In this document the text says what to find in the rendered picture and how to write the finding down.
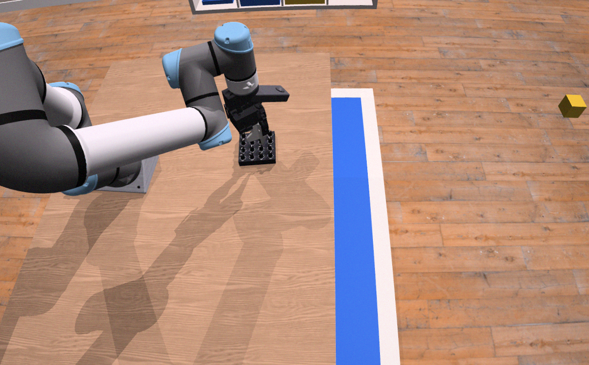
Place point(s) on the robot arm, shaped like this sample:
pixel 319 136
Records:
pixel 44 155

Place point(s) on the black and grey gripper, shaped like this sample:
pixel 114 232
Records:
pixel 246 116

